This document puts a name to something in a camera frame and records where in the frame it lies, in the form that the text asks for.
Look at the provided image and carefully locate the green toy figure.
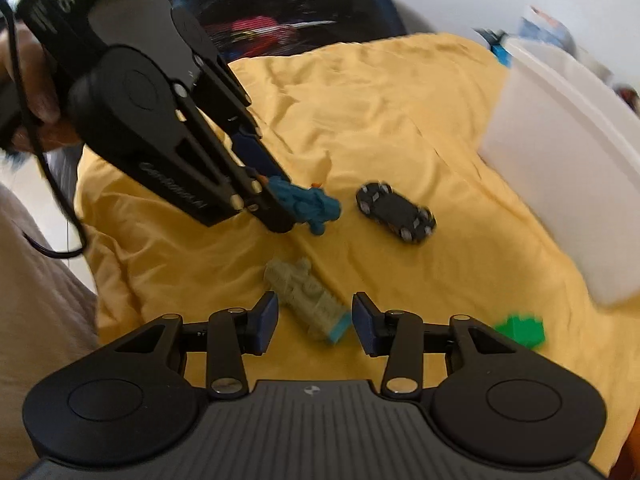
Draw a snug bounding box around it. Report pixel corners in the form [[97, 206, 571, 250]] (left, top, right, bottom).
[[264, 258, 352, 344]]

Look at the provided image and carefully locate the translucent plastic storage bin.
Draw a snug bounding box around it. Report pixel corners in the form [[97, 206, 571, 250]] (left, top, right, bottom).
[[478, 38, 639, 306]]

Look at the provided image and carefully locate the blue toy figure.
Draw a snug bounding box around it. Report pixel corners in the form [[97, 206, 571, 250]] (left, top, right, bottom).
[[268, 177, 342, 236]]

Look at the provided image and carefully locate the green building block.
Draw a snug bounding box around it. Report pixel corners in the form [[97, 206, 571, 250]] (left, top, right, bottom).
[[494, 314, 546, 349]]

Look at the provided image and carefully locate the black cable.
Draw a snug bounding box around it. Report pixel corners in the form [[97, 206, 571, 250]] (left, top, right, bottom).
[[0, 0, 89, 260]]

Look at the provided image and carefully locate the person's left hand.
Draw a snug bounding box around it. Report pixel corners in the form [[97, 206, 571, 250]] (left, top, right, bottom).
[[1, 22, 80, 153]]

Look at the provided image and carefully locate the black toy car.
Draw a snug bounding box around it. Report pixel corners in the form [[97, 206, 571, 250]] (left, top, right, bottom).
[[355, 182, 437, 244]]

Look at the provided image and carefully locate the yellow cloth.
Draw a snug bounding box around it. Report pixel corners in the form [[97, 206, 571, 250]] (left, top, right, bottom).
[[75, 34, 639, 471]]

